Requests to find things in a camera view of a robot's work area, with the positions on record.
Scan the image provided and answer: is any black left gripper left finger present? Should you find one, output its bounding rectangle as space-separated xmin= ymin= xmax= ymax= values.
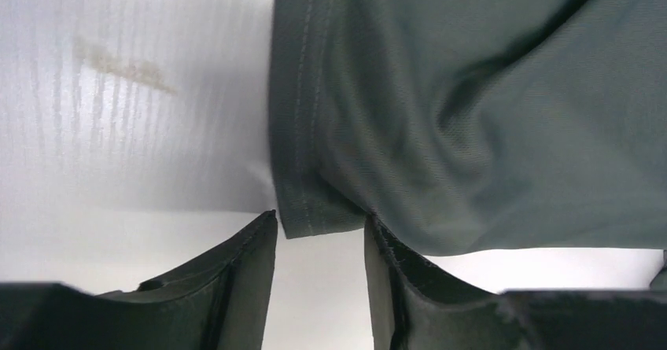
xmin=1 ymin=211 xmax=278 ymax=349

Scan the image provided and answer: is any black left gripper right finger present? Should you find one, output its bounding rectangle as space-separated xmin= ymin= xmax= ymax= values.
xmin=364 ymin=216 xmax=666 ymax=350

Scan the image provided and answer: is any dark grey t shirt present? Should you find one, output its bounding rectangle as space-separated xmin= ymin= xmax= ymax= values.
xmin=269 ymin=0 xmax=666 ymax=256

